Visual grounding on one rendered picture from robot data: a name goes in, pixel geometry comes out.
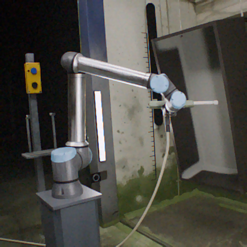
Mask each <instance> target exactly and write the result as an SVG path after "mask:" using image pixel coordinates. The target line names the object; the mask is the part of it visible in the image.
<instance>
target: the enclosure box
mask: <svg viewBox="0 0 247 247"><path fill-rule="evenodd" d="M180 35H182V38H181V37H180ZM151 42H152V46H153V51H154V56H155V61H156V64H157V69H158V74H159V75H161V74H165V75H166V76H167V77H168V79H169V80H170V81H171V82H172V83H173V84H174V85H175V87H176V88H177V90H178V91H180V92H182V93H183V94H184V95H185V97H186V100H193V101H214V100H218V105H194V107H192V108H181V109H179V110H178V111H177V112H176V116H175V117H174V116H173V117H171V116H170V130H171V137H172V141H173V146H174V151H175V156H176V161H177V166H178V171H179V176H180V180H182V181H188V182H191V183H194V184H198V185H205V186H208V187H212V188H217V189H221V190H224V191H230V192H234V193H237V194H243V195H244V194H245V193H246V192H247V34H246V28H245V21H244V17H242V16H241V17H235V18H228V19H220V20H214V21H212V22H208V23H204V24H202V25H197V26H194V27H191V28H187V29H184V30H182V31H178V32H174V33H171V34H168V35H165V36H161V37H158V38H155V39H153V40H151Z"/></svg>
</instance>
